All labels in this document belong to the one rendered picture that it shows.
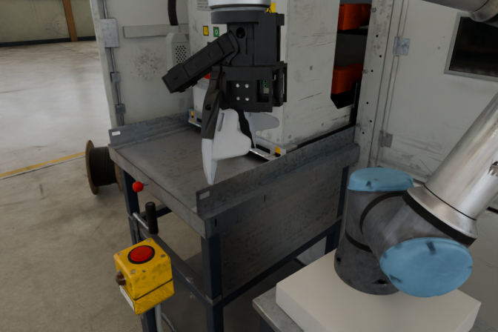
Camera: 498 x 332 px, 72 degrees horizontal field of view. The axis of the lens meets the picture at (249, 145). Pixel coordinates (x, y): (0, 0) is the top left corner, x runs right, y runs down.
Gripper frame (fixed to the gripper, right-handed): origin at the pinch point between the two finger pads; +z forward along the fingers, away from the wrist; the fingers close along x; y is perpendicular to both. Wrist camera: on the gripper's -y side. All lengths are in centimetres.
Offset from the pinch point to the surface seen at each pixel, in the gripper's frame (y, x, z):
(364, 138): 15, 83, 19
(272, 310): 1.9, 14.0, 37.3
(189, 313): -45, 54, 89
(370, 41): 14, 82, -15
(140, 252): -20.8, 3.3, 21.3
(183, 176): -35, 41, 23
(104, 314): -91, 54, 104
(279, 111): -9, 56, 4
